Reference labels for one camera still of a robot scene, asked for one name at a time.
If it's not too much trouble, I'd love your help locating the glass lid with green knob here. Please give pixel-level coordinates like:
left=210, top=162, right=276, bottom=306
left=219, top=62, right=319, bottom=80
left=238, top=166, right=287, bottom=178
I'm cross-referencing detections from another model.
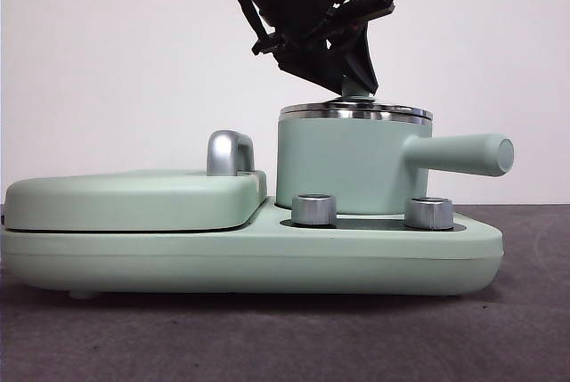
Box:
left=279, top=75, right=434, bottom=125

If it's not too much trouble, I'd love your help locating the mint green breakfast machine base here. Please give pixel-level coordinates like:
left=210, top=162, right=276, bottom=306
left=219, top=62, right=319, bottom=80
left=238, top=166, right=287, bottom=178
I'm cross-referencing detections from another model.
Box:
left=0, top=197, right=505, bottom=301

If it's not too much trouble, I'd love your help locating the mint green griddle cover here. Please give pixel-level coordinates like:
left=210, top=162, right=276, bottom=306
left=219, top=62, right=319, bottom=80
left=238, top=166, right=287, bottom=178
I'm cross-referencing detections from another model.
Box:
left=3, top=130, right=269, bottom=232

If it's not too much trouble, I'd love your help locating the mint green pot with handle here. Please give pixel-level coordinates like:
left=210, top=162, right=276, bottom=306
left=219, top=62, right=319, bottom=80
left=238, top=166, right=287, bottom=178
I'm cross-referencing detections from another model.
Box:
left=275, top=112, right=516, bottom=216

